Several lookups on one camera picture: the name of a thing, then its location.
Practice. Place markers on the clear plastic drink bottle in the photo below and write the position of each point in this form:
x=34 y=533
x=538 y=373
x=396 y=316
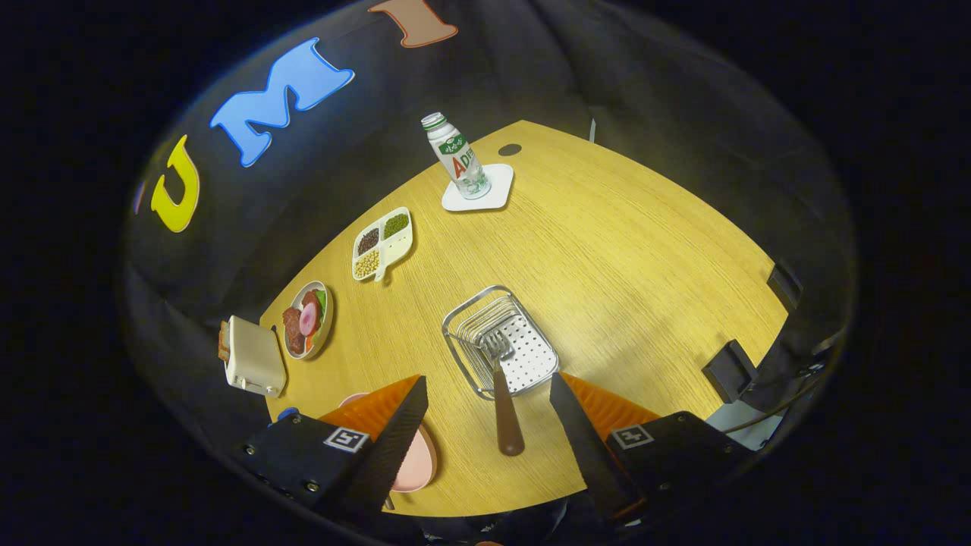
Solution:
x=459 y=159

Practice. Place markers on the cream toaster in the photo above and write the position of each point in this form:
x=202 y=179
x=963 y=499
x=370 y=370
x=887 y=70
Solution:
x=256 y=356

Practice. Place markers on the white square coaster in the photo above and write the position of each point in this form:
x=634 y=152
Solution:
x=498 y=193

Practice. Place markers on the white divided bean dish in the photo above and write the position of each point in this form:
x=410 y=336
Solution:
x=383 y=243

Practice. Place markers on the pink plate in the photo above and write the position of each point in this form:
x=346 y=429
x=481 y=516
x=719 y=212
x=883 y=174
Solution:
x=417 y=464

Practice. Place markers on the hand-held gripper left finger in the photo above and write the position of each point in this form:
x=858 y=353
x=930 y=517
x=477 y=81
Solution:
x=398 y=447

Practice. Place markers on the black table grommet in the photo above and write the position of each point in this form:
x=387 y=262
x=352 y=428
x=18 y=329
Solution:
x=510 y=149

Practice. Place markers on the brown bread slice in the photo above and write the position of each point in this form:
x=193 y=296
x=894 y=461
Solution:
x=224 y=341

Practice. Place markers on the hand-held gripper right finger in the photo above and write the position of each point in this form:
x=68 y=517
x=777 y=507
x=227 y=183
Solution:
x=588 y=455

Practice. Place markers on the plate of toy food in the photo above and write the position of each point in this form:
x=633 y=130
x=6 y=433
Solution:
x=307 y=320

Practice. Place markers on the black table clamp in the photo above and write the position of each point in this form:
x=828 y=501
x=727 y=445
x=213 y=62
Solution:
x=785 y=285
x=730 y=371

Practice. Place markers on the blue cloth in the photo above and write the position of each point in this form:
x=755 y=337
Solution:
x=287 y=415

